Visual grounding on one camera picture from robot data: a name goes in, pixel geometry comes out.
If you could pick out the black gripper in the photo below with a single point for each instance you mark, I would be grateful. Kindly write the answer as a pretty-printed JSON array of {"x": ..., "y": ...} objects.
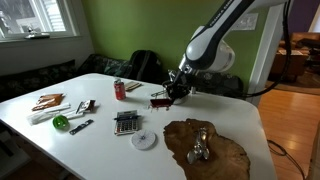
[{"x": 179, "y": 87}]

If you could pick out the maroon toy wagon with wheels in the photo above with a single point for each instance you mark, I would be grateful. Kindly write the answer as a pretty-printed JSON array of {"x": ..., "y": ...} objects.
[{"x": 160, "y": 103}]

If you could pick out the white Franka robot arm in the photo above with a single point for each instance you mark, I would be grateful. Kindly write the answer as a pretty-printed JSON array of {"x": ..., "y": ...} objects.
[{"x": 208, "y": 46}]

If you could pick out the black backpack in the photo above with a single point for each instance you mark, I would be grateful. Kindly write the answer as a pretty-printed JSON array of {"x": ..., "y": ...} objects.
[{"x": 145, "y": 66}]

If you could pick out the tan card packet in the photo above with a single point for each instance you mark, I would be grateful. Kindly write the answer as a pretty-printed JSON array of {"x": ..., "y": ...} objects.
[{"x": 132, "y": 85}]

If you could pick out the white round disc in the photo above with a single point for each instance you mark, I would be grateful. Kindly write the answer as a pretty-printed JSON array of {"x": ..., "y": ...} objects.
[{"x": 143, "y": 139}]

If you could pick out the red soda can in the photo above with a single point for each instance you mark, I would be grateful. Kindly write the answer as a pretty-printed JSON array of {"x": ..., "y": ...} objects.
[{"x": 119, "y": 90}]

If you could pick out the grey calculator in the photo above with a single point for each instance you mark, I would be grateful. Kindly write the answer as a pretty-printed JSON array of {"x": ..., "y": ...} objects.
[{"x": 126, "y": 125}]

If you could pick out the silver metal spoon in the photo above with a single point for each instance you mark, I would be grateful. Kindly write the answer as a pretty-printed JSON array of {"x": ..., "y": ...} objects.
[
  {"x": 205, "y": 154},
  {"x": 199, "y": 146},
  {"x": 192, "y": 156}
]

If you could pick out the dark green patterned cushion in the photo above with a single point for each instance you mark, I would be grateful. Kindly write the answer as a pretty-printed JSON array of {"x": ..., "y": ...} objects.
[{"x": 103, "y": 65}]

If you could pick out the brown wood slab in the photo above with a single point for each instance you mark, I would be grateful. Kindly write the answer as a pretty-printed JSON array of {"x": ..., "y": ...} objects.
[{"x": 220, "y": 156}]

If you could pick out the black flat strip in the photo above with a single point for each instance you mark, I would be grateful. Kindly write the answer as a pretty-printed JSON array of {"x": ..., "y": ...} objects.
[{"x": 81, "y": 127}]

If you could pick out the small white packet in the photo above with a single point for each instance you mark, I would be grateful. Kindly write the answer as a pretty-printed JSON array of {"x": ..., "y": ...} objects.
[{"x": 74, "y": 115}]

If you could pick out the white storage bin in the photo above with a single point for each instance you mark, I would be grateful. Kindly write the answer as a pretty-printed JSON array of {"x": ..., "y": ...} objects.
[{"x": 266, "y": 56}]

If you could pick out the orange brown foil packet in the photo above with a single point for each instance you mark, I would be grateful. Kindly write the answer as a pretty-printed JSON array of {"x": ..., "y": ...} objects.
[{"x": 48, "y": 101}]

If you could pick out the dark long bench cushion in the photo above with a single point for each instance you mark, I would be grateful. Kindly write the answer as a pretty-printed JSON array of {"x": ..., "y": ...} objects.
[{"x": 36, "y": 78}]

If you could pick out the small windowsill ornament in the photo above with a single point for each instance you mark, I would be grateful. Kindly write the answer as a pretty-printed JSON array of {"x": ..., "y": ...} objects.
[{"x": 36, "y": 34}]

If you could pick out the wooden furniture leg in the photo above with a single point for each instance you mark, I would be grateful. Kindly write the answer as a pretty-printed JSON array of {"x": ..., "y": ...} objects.
[{"x": 315, "y": 153}]

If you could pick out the white framed window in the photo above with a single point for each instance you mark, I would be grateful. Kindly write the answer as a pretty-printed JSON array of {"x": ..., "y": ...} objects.
[{"x": 36, "y": 16}]

